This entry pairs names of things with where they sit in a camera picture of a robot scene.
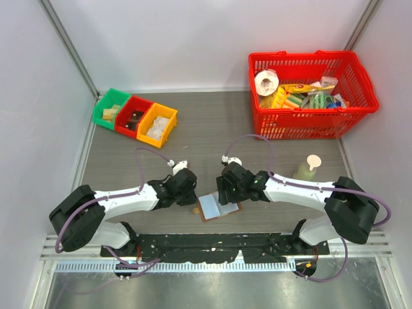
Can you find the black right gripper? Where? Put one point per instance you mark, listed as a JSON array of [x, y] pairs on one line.
[[223, 185]]

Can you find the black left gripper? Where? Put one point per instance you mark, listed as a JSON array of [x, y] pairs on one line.
[[191, 199]]

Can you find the brown leather card holder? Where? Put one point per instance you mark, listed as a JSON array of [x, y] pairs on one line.
[[209, 208]]

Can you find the silver white card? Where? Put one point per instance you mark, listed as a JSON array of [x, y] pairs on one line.
[[153, 136]]

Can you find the gold card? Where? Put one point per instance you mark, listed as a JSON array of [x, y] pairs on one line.
[[109, 114]]

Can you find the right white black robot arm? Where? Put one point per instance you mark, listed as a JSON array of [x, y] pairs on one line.
[[347, 212]]

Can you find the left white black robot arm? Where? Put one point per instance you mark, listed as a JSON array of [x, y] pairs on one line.
[[83, 217]]

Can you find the silver card in yellow bin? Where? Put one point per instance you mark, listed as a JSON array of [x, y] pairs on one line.
[[161, 120]]

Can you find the black cards in red bin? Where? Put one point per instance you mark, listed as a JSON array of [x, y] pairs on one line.
[[135, 118]]

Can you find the gold cards in green bin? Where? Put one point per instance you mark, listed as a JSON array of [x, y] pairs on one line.
[[115, 106]]

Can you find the green bottle white cap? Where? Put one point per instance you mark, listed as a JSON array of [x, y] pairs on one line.
[[307, 170]]

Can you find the yellow plastic bin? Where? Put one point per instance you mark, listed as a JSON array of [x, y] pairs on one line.
[[156, 110]]

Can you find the red plastic bin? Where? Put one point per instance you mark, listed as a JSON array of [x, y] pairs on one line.
[[130, 115]]

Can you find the yellow snack packets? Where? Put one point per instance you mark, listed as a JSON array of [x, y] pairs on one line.
[[286, 96]]

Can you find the white tape roll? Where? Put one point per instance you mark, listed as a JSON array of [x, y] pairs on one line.
[[266, 82]]

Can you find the green plastic bin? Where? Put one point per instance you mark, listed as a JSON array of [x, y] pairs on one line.
[[112, 96]]

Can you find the red shopping basket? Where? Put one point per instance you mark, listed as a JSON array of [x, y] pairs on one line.
[[354, 85]]

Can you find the green white package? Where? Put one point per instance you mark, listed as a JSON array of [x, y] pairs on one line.
[[319, 100]]

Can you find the blue white package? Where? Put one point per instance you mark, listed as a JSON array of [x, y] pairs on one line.
[[336, 101]]

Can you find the white pink box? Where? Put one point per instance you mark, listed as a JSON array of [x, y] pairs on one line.
[[326, 83]]

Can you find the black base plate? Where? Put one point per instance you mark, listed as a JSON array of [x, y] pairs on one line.
[[216, 248]]

